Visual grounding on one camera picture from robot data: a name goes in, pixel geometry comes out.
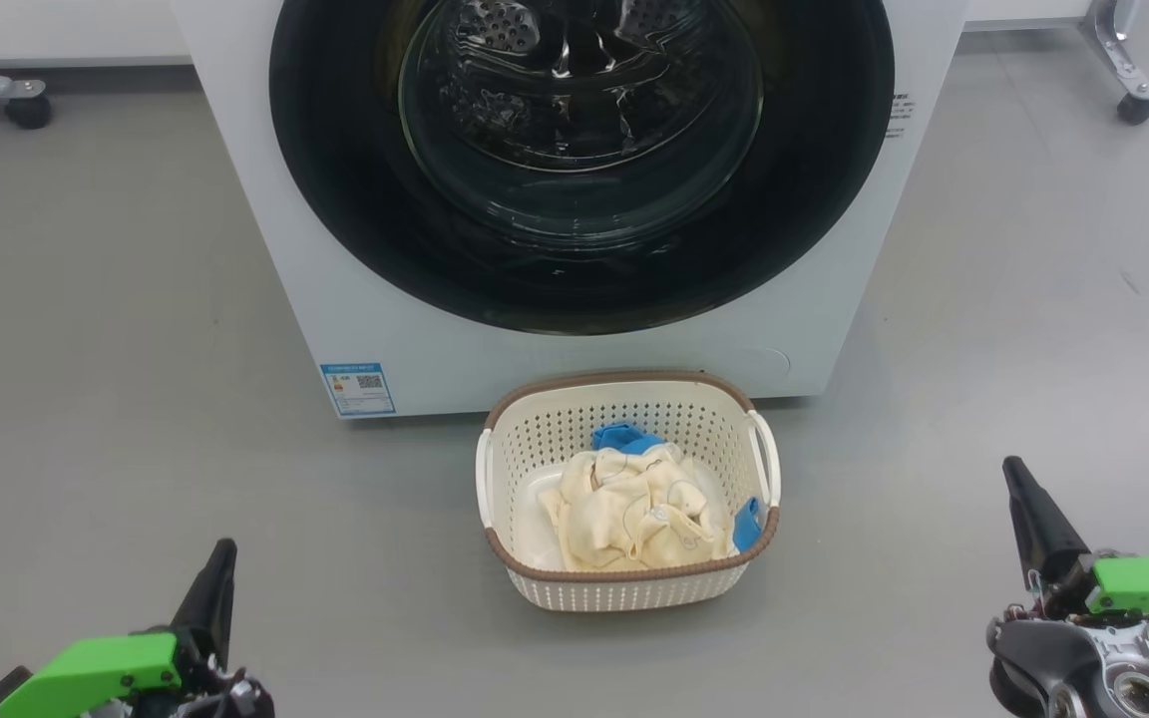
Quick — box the blue garment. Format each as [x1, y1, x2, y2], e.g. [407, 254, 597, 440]
[591, 423, 763, 552]

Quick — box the round white filter cover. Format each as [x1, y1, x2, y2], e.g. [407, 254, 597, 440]
[734, 346, 793, 386]

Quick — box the white front-load washing machine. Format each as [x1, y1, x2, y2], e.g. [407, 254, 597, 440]
[168, 0, 969, 420]

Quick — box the cream perforated laundry basket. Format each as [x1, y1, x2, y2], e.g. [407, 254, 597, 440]
[476, 370, 782, 612]

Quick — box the cream white garment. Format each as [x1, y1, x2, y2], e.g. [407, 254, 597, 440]
[538, 444, 735, 572]

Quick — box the white partition panel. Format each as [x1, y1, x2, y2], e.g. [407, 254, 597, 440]
[0, 0, 192, 67]
[963, 0, 1094, 29]

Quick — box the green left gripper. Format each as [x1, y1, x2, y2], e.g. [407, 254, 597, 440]
[0, 538, 276, 718]

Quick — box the washing machine door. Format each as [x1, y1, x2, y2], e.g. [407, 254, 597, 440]
[268, 0, 897, 336]

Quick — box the blue energy label sticker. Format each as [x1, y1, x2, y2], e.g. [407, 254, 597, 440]
[320, 362, 397, 418]

